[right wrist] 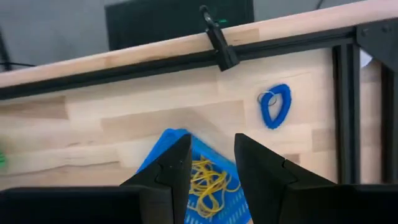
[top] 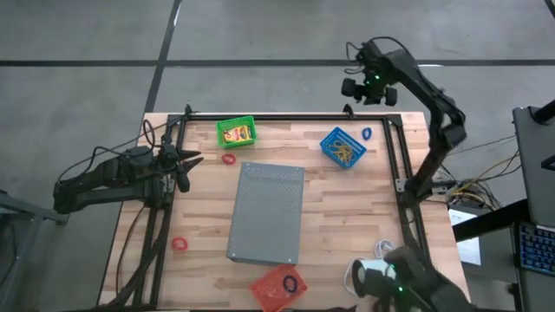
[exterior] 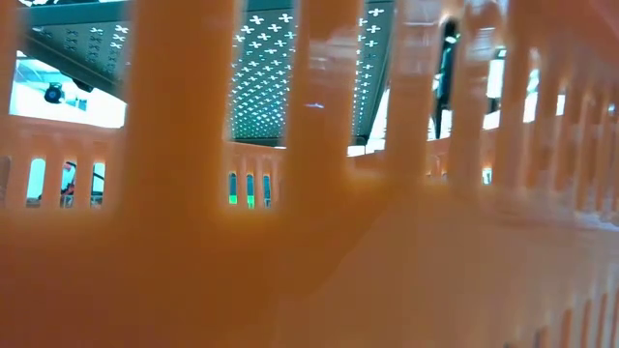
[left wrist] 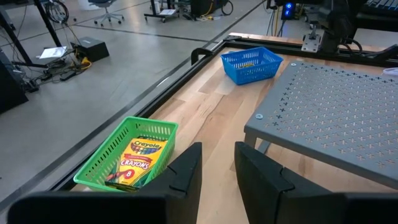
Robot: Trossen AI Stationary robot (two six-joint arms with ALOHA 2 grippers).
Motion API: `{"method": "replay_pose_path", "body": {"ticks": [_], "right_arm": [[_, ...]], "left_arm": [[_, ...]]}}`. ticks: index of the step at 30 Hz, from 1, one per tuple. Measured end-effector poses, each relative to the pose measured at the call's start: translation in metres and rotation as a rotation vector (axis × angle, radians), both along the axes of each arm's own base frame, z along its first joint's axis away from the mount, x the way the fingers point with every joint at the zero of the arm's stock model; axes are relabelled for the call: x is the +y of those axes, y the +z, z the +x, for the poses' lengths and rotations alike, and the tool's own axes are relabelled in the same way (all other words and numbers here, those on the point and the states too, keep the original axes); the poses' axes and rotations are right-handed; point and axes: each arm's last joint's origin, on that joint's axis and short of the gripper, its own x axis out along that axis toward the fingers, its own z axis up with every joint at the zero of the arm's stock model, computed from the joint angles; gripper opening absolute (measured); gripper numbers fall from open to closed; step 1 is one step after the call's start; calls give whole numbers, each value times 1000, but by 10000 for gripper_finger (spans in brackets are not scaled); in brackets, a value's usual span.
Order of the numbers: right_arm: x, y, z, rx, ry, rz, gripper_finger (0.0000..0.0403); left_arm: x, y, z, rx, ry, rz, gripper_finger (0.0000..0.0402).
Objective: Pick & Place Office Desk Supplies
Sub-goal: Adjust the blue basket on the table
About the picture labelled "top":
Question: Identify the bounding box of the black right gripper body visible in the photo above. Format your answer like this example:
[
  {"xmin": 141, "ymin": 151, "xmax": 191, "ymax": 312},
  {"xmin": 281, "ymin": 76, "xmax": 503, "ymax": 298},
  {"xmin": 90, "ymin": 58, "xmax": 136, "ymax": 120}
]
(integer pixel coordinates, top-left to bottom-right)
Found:
[{"xmin": 341, "ymin": 70, "xmax": 399, "ymax": 107}]

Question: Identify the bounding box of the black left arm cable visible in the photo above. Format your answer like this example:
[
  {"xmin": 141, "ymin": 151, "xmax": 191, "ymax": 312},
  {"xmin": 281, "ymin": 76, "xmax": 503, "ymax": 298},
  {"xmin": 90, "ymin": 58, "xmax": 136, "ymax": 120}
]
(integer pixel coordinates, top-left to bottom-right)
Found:
[{"xmin": 57, "ymin": 119, "xmax": 174, "ymax": 183}]

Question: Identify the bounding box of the black aluminium table frame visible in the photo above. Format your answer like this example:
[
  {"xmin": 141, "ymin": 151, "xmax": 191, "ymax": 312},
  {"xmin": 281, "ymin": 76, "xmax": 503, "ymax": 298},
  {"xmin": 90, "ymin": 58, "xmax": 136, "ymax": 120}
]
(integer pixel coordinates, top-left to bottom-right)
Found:
[{"xmin": 98, "ymin": 105, "xmax": 473, "ymax": 312}]

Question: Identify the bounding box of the black pole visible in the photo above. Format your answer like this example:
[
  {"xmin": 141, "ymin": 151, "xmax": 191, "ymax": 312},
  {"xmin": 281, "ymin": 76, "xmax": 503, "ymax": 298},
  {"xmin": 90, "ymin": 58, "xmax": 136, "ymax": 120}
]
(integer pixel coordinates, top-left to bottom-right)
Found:
[{"xmin": 532, "ymin": 98, "xmax": 555, "ymax": 126}]

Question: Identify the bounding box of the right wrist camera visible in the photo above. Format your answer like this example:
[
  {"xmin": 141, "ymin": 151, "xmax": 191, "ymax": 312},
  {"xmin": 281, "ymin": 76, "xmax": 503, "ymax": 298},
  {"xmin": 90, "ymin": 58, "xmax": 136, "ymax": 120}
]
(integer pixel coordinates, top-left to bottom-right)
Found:
[{"xmin": 354, "ymin": 39, "xmax": 387, "ymax": 73}]

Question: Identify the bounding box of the white cylindrical camera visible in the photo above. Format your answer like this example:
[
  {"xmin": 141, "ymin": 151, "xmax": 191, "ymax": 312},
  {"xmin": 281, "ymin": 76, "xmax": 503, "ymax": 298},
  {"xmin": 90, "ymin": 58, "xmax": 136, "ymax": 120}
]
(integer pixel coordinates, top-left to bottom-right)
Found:
[{"xmin": 351, "ymin": 258, "xmax": 398, "ymax": 300}]

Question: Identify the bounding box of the blue plastic basket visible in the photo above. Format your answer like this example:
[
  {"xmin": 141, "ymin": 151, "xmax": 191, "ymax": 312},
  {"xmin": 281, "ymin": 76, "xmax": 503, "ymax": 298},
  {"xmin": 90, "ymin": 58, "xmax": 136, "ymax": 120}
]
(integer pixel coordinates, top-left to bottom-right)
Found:
[{"xmin": 319, "ymin": 126, "xmax": 368, "ymax": 169}]

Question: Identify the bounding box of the yellow and black cable bundle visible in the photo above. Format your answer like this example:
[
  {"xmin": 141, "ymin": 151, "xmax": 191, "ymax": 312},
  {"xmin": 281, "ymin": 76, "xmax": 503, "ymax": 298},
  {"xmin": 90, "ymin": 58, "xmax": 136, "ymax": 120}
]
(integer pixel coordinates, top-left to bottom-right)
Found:
[{"xmin": 433, "ymin": 136, "xmax": 521, "ymax": 212}]

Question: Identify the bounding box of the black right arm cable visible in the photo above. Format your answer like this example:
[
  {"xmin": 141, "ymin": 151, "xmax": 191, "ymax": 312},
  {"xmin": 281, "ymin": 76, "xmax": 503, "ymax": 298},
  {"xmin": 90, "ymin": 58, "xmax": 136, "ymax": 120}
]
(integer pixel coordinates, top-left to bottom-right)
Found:
[{"xmin": 345, "ymin": 36, "xmax": 413, "ymax": 75}]

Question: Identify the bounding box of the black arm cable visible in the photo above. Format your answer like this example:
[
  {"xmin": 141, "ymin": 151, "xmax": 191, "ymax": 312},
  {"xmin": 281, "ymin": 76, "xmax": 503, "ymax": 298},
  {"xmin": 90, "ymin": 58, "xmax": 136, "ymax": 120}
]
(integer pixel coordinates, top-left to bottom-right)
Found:
[
  {"xmin": 57, "ymin": 119, "xmax": 174, "ymax": 183},
  {"xmin": 345, "ymin": 36, "xmax": 413, "ymax": 75}
]

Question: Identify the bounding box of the red plastic basket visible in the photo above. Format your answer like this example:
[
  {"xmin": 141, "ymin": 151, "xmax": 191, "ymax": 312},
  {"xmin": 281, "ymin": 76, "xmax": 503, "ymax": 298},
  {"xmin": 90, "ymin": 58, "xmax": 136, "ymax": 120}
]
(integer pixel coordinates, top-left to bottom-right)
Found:
[{"xmin": 249, "ymin": 263, "xmax": 309, "ymax": 312}]

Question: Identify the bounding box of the backlit keyboard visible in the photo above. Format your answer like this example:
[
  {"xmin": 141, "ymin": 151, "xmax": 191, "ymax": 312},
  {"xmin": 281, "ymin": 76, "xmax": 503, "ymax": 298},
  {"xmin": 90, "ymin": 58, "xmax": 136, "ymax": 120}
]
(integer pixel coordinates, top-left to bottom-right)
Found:
[{"xmin": 518, "ymin": 220, "xmax": 555, "ymax": 278}]

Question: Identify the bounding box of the white paper sheet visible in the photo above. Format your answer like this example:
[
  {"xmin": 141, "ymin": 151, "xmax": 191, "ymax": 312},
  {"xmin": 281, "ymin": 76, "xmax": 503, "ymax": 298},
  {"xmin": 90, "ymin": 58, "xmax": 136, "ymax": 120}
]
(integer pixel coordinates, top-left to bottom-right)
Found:
[{"xmin": 447, "ymin": 208, "xmax": 483, "ymax": 267}]

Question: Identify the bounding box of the yellow Crayola crayon box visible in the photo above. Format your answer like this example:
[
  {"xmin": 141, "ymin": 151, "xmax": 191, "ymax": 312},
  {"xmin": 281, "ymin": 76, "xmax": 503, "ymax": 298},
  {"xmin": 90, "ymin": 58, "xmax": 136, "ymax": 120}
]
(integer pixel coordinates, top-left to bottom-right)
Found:
[{"xmin": 223, "ymin": 125, "xmax": 253, "ymax": 144}]

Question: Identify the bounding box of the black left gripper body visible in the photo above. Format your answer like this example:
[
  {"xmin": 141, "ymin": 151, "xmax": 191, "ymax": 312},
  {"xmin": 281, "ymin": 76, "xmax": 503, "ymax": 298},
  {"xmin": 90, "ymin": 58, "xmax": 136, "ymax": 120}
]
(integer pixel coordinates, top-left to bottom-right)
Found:
[{"xmin": 156, "ymin": 133, "xmax": 192, "ymax": 194}]

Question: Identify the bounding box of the grey metal side table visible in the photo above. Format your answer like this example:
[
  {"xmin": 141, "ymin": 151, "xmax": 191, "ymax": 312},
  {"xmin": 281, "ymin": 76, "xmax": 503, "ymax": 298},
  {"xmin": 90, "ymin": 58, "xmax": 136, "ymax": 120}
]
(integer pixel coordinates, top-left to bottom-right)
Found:
[{"xmin": 0, "ymin": 188, "xmax": 70, "ymax": 312}]

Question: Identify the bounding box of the white cable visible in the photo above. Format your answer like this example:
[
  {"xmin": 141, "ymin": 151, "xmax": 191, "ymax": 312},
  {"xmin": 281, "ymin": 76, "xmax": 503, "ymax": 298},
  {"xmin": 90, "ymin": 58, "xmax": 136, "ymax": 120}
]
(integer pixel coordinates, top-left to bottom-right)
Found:
[{"xmin": 343, "ymin": 239, "xmax": 398, "ymax": 298}]

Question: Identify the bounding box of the green plastic basket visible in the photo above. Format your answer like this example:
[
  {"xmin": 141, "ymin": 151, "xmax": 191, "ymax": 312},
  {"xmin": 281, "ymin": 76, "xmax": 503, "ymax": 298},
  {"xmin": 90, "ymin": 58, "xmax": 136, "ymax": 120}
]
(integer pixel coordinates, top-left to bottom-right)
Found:
[{"xmin": 215, "ymin": 115, "xmax": 258, "ymax": 150}]

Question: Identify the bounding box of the grey perforated metal stand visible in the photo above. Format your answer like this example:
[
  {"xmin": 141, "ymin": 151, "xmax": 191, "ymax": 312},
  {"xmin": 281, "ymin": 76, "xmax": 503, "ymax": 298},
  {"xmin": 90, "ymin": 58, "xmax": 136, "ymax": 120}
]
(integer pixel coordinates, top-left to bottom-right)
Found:
[{"xmin": 225, "ymin": 161, "xmax": 306, "ymax": 266}]

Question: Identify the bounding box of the brown cable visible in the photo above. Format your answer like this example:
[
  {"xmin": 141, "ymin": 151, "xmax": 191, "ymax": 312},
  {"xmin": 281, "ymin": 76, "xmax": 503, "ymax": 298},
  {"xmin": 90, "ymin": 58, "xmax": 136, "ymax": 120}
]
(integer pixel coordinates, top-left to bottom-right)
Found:
[{"xmin": 113, "ymin": 202, "xmax": 148, "ymax": 300}]

